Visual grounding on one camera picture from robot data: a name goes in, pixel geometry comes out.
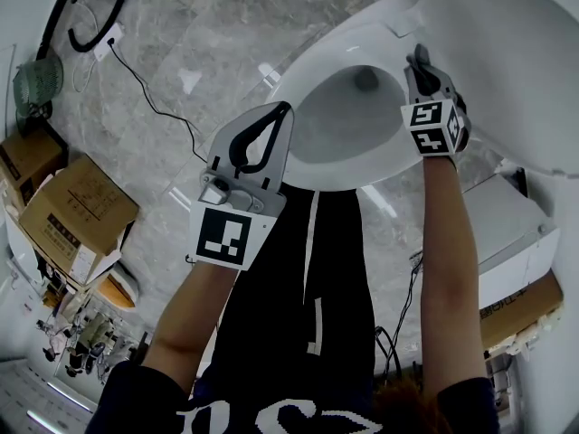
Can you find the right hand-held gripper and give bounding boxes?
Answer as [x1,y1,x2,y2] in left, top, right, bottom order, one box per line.
[401,54,474,157]

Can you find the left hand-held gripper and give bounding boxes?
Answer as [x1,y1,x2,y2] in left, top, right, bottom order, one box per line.
[186,101,297,272]

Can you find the white toilet seat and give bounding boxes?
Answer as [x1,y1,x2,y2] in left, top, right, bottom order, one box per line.
[265,12,459,193]

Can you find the person's right forearm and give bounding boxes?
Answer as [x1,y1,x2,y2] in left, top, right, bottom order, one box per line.
[420,153,489,395]

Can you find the person's left forearm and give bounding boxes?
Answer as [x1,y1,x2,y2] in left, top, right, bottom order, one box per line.
[143,259,242,395]

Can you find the white toilet lid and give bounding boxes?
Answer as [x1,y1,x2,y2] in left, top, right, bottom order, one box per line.
[384,0,579,176]

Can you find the white toilet bowl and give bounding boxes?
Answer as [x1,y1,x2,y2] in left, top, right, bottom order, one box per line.
[296,64,406,165]

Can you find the black trousers with white stripe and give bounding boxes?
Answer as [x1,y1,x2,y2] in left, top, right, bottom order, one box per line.
[208,182,377,400]

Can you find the white power socket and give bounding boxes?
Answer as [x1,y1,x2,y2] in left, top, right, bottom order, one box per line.
[91,22,126,63]

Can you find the white appliance box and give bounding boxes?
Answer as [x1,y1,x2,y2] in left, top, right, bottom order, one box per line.
[460,173,563,310]

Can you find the large cardboard box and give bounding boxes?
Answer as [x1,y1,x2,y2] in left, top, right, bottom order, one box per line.
[17,153,141,285]

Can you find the green mesh fan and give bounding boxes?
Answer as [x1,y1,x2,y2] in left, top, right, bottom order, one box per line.
[12,53,65,131]

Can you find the small cardboard box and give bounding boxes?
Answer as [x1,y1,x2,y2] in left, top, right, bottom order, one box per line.
[0,127,65,212]

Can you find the black pipe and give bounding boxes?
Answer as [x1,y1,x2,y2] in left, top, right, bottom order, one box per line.
[34,0,88,61]

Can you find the cardboard box with black print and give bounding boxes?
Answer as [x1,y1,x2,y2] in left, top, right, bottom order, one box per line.
[478,270,565,353]

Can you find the dark shirt with white print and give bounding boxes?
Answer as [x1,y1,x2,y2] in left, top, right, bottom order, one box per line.
[89,358,503,434]

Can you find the black power cable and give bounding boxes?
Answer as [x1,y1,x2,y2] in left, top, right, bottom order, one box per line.
[109,42,210,164]

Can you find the white thin cable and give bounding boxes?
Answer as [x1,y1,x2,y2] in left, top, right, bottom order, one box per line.
[62,0,103,94]

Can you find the black hose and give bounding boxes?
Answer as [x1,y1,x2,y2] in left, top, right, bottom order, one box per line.
[67,0,133,55]

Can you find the bundle of black cables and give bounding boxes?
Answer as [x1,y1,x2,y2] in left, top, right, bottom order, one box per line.
[373,250,425,382]

